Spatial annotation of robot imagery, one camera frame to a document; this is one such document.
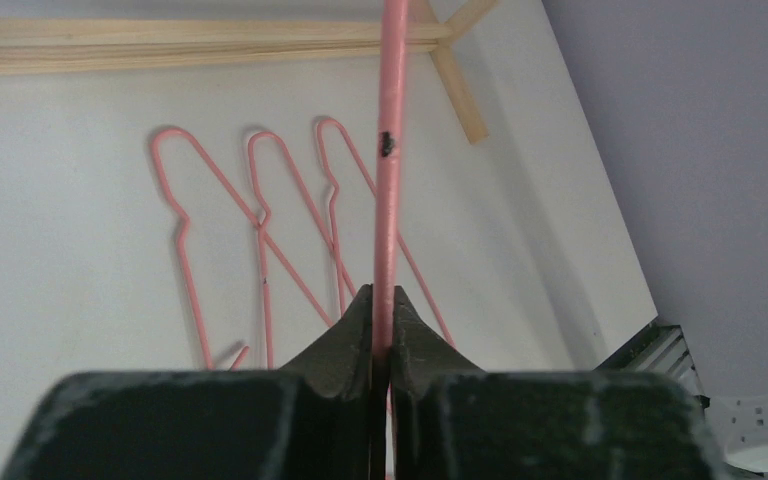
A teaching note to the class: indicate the pink wire hanger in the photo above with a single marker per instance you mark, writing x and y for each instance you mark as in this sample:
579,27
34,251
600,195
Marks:
265,252
184,226
392,73
344,172

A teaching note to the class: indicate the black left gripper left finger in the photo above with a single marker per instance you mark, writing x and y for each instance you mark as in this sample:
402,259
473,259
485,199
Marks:
305,420

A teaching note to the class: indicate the wooden hanger rack frame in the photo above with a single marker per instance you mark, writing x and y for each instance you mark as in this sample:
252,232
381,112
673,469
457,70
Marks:
59,45

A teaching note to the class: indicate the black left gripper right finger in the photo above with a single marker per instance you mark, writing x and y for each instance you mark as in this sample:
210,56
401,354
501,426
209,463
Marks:
453,420

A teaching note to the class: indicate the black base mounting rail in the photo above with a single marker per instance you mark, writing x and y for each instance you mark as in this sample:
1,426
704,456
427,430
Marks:
662,349

